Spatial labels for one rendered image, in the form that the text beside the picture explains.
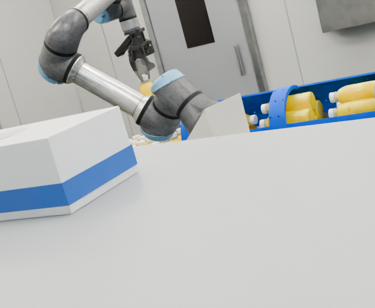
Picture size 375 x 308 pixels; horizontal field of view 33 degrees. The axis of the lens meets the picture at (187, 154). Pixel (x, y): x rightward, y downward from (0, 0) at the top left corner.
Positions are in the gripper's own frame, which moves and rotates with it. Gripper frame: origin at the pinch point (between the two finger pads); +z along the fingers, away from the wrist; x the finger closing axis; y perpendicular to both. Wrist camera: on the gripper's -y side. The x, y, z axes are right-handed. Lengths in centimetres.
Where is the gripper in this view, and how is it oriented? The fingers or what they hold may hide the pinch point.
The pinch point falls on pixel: (143, 77)
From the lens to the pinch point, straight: 270.1
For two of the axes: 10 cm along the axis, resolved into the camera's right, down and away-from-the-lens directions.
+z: 3.0, 9.2, 2.4
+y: 8.0, -1.1, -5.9
